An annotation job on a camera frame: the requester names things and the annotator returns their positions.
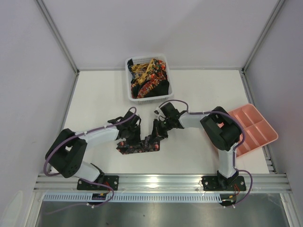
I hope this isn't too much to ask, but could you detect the white slotted cable duct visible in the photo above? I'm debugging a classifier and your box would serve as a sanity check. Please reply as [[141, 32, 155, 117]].
[[43, 192, 222, 203]]

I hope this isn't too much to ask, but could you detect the pink divided organiser tray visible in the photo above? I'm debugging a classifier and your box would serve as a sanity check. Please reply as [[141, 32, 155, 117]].
[[229, 104, 278, 157]]

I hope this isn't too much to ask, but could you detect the black tie in basket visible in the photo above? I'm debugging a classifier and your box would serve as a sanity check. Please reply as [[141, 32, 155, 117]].
[[151, 79, 170, 97]]

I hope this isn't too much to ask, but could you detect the aluminium frame post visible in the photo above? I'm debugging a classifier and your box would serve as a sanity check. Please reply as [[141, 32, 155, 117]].
[[241, 0, 287, 74], [35, 0, 79, 75]]

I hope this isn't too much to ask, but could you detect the white perforated plastic basket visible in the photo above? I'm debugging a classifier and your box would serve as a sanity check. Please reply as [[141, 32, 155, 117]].
[[125, 54, 174, 104]]

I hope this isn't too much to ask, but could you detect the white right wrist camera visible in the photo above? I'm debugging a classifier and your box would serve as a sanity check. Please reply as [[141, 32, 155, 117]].
[[154, 108, 160, 119]]

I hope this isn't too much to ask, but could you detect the dark floral paisley tie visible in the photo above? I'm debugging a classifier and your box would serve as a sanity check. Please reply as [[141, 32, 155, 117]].
[[116, 136, 160, 155]]

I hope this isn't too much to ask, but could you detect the yellow patterned tie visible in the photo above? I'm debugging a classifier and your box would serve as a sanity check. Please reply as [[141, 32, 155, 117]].
[[128, 60, 153, 85]]

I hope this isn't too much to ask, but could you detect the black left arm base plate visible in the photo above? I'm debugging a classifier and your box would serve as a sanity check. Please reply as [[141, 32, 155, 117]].
[[77, 175, 119, 191]]

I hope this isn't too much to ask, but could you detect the aluminium front rail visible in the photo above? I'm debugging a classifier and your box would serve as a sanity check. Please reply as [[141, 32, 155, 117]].
[[34, 174, 292, 193]]

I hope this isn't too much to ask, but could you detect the left aluminium frame post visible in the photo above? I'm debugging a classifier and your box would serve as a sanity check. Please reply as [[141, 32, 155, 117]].
[[35, 0, 79, 75]]

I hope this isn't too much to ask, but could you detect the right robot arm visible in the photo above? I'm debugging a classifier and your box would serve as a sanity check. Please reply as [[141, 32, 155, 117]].
[[150, 100, 245, 190]]

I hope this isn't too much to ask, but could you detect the red multicolour patterned tie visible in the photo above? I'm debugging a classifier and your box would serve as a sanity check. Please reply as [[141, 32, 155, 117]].
[[135, 58, 168, 99]]

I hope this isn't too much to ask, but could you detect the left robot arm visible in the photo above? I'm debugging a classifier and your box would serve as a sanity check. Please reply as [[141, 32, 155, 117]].
[[44, 110, 141, 182]]

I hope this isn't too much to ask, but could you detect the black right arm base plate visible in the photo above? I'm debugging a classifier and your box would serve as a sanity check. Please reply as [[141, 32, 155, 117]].
[[202, 175, 247, 192]]

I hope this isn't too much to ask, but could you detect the right aluminium frame post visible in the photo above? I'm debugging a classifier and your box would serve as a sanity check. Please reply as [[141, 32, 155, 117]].
[[241, 0, 287, 74]]

